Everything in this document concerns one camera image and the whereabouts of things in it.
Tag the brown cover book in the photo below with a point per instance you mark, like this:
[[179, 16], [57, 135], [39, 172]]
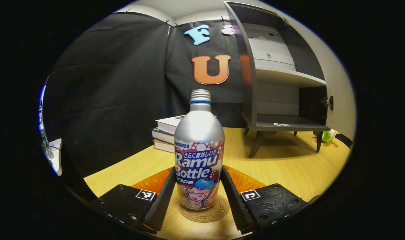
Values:
[[163, 146]]

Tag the small pink green toy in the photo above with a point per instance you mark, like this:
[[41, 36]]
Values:
[[328, 136]]

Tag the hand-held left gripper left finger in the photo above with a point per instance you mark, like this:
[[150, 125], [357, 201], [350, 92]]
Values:
[[162, 203]]

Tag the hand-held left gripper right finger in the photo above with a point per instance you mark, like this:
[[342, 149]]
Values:
[[237, 206]]

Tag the black backdrop cloth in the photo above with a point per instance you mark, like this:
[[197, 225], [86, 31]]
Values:
[[115, 100]]

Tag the dark grey cabinet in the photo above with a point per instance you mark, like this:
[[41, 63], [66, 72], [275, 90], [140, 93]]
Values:
[[249, 83]]

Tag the clear plastic water bottle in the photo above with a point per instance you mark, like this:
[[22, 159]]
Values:
[[45, 140]]

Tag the silver bottle purple label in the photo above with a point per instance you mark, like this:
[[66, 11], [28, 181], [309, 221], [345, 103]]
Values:
[[199, 140]]

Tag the dark cover book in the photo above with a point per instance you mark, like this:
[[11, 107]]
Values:
[[162, 136]]

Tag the white cover book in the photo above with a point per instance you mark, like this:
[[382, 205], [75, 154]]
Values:
[[167, 123]]

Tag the round brown coaster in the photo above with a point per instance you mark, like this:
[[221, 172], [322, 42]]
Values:
[[206, 216]]

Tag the white paper bag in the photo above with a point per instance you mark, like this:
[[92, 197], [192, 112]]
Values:
[[56, 158]]

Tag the small white plastic piece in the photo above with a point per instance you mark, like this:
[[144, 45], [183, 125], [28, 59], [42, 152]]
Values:
[[282, 124]]

